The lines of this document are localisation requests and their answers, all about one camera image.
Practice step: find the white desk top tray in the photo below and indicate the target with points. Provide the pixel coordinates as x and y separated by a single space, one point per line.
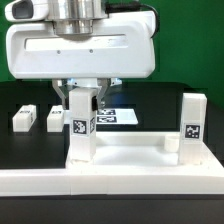
141 152

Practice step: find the white L-shaped fence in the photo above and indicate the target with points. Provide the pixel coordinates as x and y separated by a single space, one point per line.
43 182

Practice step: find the fiducial marker sheet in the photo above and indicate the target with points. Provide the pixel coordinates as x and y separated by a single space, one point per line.
116 116

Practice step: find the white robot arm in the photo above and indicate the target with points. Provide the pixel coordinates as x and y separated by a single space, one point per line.
88 42

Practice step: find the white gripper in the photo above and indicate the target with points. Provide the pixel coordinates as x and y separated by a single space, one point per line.
60 39

